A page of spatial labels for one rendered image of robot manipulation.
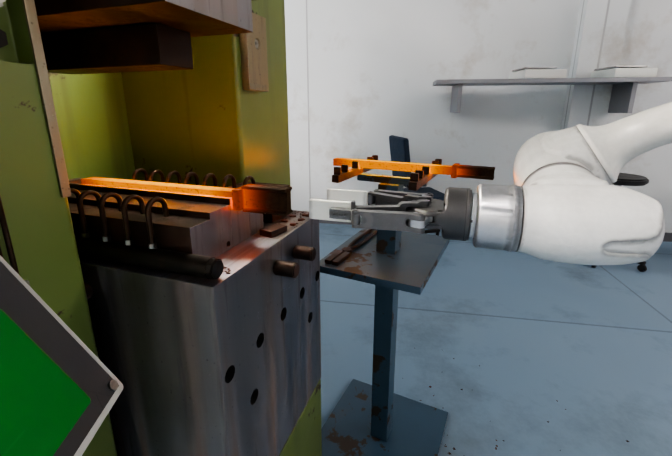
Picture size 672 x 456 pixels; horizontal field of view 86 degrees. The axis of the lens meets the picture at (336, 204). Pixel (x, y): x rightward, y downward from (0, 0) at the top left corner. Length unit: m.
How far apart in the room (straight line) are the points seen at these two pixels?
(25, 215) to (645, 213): 0.73
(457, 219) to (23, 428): 0.45
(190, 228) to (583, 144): 0.58
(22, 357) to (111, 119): 0.87
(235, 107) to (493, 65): 2.94
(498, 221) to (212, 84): 0.69
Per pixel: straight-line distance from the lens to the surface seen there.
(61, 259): 0.62
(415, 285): 0.94
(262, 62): 0.96
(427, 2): 3.61
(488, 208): 0.50
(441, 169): 1.02
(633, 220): 0.53
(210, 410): 0.65
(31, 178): 0.58
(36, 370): 0.26
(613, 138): 0.66
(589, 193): 0.53
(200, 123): 0.96
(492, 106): 3.59
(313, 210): 0.55
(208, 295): 0.53
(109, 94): 1.09
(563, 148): 0.63
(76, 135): 1.03
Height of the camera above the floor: 1.14
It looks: 15 degrees down
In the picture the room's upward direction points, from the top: straight up
